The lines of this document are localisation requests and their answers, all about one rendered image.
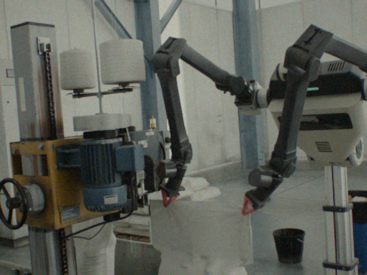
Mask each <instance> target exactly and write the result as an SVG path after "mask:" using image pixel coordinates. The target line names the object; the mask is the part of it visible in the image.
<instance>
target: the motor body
mask: <svg viewBox="0 0 367 275"><path fill-rule="evenodd" d="M121 142H122V137H106V138H104V139H100V140H98V139H90V140H89V139H85V140H82V141H79V144H80V146H79V151H80V165H81V180H82V183H83V184H85V186H84V187H83V190H82V193H83V199H84V206H85V207H86V209H87V210H88V211H90V212H94V213H105V212H110V211H116V210H120V209H122V207H124V206H125V204H126V202H127V195H126V190H127V188H126V184H125V183H123V182H122V175H124V172H117V170H116V168H115V161H114V150H115V148H116V147H120V146H122V143H121Z"/></svg>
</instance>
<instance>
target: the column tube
mask: <svg viewBox="0 0 367 275"><path fill-rule="evenodd" d="M10 33H11V45H12V53H13V67H14V79H15V93H16V100H17V114H18V127H19V140H20V143H45V142H46V141H51V133H50V122H49V118H50V117H49V107H48V98H47V94H46V92H47V90H46V79H45V67H44V66H45V63H44V55H42V54H38V44H37V37H46V38H50V43H52V51H53V52H51V55H50V60H51V63H50V64H51V67H52V71H51V72H52V83H53V95H54V98H53V100H54V109H55V118H56V131H57V133H56V135H57V140H58V139H65V134H64V120H63V106H62V98H61V91H60V77H59V69H58V55H57V41H56V29H55V27H48V26H39V25H30V24H27V25H23V26H19V27H15V28H13V29H11V30H10ZM21 77H23V78H24V88H25V102H26V111H22V110H21V103H20V95H19V82H18V78H21ZM22 168H23V175H33V176H46V175H49V170H48V157H47V156H46V155H22ZM58 231H59V229H57V230H54V229H50V228H45V227H38V226H30V225H28V235H29V248H30V261H31V269H32V275H63V270H62V262H61V254H60V242H59V240H60V238H59V234H58ZM69 239H70V240H69V241H67V240H66V247H67V258H68V262H67V264H68V273H69V275H76V263H75V248H73V236H71V237H69Z"/></svg>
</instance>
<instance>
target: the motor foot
mask: <svg viewBox="0 0 367 275"><path fill-rule="evenodd" d="M79 146H80V144H69V145H64V146H56V160H57V169H58V170H59V171H61V170H68V169H72V168H79V167H81V165H80V151H79Z"/></svg>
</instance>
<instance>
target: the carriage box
mask: <svg viewBox="0 0 367 275"><path fill-rule="evenodd" d="M82 140H85V139H84V138H83V136H82V135H75V136H65V139H58V140H53V141H46V142H45V143H20V142H11V143H9V144H10V157H11V170H12V177H13V178H14V179H15V180H17V182H18V183H19V184H20V185H21V186H25V185H26V184H37V185H39V186H40V187H41V189H42V191H43V193H44V198H45V204H44V209H43V210H42V211H41V212H40V213H37V214H32V215H28V216H27V219H26V222H25V224H24V225H30V226H38V227H45V228H50V229H54V230H57V229H60V228H63V227H67V226H70V225H75V224H77V223H81V222H83V221H86V220H90V219H94V218H97V217H101V216H104V215H108V214H111V213H115V212H118V211H121V210H122V209H120V210H116V211H110V212H105V213H94V212H90V211H88V210H87V209H86V207H85V206H84V199H83V193H82V190H83V187H84V186H85V184H83V183H82V180H81V167H79V168H72V169H68V170H61V171H59V170H58V169H57V160H56V146H64V145H69V144H79V141H82ZM89 140H90V139H89ZM22 155H46V156H47V157H48V170H49V175H46V176H33V175H23V168H22ZM77 205H80V211H81V217H80V218H76V219H72V220H69V221H66V222H64V223H63V216H62V210H64V209H68V208H69V207H73V206H77ZM15 216H16V224H18V223H19V222H20V220H21V218H22V213H20V212H19V211H18V209H15Z"/></svg>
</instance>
